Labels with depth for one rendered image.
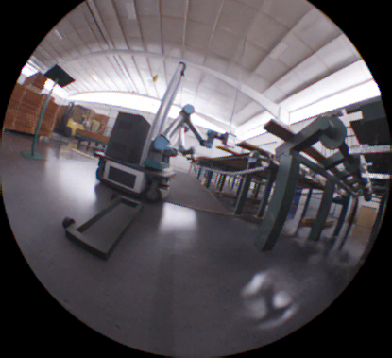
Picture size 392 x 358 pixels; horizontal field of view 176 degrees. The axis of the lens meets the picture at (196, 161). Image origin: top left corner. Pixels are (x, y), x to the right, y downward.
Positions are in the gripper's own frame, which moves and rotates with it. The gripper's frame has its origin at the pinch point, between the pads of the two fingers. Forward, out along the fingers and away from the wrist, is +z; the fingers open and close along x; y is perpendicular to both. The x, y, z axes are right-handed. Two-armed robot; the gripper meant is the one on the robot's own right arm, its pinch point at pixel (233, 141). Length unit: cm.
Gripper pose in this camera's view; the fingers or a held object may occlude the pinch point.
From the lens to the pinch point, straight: 141.0
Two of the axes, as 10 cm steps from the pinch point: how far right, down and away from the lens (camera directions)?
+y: -1.4, 0.0, 9.9
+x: -2.7, 9.6, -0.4
